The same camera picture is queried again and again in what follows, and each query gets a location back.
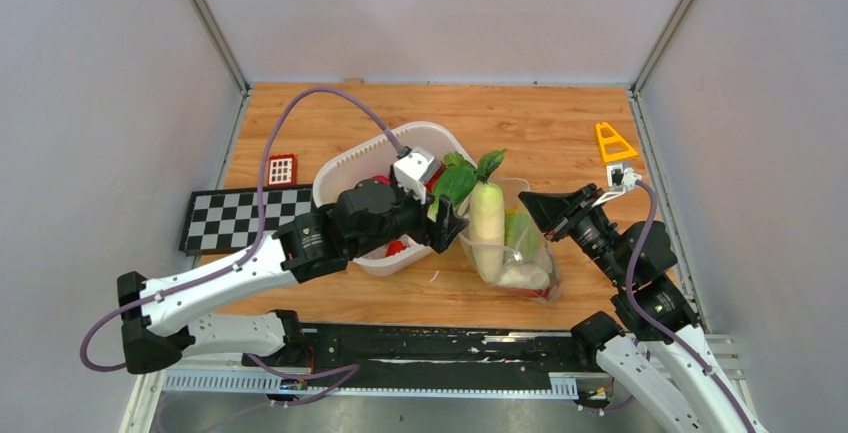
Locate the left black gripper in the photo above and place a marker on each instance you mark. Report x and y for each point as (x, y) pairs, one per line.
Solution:
(438, 235)

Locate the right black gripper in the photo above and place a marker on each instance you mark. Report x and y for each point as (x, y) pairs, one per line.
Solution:
(554, 213)

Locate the green toy cabbage head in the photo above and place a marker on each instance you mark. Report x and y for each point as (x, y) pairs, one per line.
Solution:
(521, 236)

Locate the long white toy radish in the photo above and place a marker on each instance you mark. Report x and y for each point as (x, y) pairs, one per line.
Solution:
(486, 229)

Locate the clear pink zip bag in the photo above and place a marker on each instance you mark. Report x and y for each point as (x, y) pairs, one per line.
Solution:
(504, 245)

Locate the red toy tomato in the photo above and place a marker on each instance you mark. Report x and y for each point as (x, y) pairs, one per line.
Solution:
(549, 294)
(395, 247)

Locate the white plastic basket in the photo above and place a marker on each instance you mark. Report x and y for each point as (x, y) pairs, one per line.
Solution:
(374, 157)

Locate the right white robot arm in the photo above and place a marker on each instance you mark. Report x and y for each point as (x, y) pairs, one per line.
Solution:
(654, 343)

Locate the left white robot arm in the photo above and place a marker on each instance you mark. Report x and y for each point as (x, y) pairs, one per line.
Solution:
(166, 319)

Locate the green toy bok choy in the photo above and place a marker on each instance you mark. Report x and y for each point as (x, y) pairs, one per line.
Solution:
(455, 183)

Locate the green toy leaf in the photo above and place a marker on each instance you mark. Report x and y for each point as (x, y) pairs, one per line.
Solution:
(488, 164)

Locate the red toy strawberries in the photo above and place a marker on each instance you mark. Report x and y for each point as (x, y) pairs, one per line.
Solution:
(381, 179)

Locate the red white grid block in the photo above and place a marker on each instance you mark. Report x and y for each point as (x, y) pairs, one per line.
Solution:
(281, 170)

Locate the black white checkerboard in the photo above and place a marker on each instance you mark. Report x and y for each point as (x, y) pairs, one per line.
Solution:
(228, 220)

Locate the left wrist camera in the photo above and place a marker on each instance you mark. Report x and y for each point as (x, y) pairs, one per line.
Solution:
(413, 170)

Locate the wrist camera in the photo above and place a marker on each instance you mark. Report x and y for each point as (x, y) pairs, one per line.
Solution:
(622, 178)
(413, 170)

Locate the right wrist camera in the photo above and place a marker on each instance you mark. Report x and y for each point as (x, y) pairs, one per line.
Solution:
(622, 178)

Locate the yellow plastic triangle frame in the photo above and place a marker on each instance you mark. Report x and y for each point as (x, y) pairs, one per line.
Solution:
(612, 145)

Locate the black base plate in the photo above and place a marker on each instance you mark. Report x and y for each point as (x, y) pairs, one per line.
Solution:
(442, 358)

